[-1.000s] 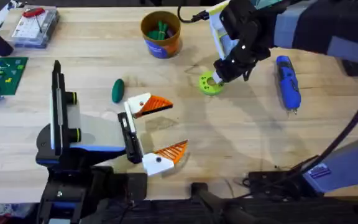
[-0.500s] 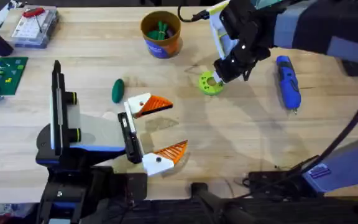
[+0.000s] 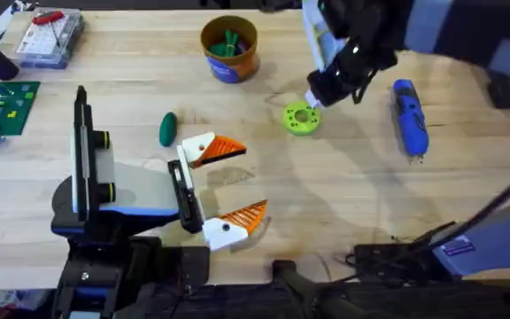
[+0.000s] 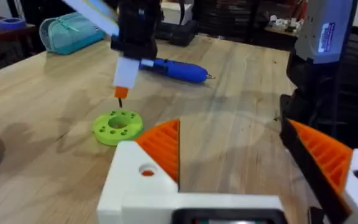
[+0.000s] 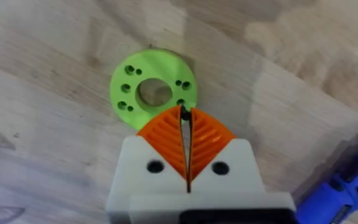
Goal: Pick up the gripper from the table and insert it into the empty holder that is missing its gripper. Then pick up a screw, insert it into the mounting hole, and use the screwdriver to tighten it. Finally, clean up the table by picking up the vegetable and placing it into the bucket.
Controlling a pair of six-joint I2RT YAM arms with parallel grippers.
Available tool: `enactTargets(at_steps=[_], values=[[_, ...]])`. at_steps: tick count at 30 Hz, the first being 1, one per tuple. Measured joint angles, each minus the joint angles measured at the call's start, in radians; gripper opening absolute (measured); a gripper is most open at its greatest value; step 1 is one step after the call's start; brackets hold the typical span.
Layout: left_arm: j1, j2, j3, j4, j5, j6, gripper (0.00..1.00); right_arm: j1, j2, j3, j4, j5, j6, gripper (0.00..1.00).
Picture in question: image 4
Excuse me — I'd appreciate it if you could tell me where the blue tape roll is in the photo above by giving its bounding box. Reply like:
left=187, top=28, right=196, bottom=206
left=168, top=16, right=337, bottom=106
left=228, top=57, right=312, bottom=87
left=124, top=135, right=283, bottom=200
left=0, top=17, right=27, bottom=32

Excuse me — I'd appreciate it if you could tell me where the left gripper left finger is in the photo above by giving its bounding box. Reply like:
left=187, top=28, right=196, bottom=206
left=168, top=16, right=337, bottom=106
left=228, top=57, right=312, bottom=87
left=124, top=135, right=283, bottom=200
left=97, top=119, right=181, bottom=224

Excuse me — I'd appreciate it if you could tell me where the black case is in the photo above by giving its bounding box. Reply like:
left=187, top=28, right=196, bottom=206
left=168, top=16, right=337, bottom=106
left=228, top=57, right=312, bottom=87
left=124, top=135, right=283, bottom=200
left=155, top=19, right=200, bottom=48

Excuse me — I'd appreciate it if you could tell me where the dark side table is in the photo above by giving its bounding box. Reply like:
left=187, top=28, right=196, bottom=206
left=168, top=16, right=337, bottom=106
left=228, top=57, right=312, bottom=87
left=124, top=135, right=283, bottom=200
left=0, top=24, right=37, bottom=77

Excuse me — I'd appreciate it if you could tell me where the white box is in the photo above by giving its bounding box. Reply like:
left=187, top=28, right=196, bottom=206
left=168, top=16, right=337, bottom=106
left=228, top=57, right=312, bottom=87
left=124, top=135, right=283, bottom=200
left=159, top=1, right=194, bottom=26

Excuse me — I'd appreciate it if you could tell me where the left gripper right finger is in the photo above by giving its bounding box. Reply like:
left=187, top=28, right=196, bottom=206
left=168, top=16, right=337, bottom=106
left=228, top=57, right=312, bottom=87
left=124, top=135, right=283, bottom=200
left=279, top=118, right=358, bottom=224

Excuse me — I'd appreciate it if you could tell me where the teal zip bag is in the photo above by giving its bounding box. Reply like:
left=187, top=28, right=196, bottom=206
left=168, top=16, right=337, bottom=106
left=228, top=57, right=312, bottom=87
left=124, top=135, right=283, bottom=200
left=39, top=11, right=106, bottom=56

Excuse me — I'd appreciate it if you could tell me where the blue electric screwdriver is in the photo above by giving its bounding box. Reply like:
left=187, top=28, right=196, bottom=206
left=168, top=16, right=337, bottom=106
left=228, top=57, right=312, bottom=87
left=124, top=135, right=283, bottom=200
left=139, top=57, right=216, bottom=85

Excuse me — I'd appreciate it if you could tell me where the green disc with holes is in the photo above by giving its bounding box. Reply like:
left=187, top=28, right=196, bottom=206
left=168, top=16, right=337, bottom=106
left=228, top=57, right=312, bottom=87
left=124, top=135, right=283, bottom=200
left=92, top=108, right=144, bottom=147

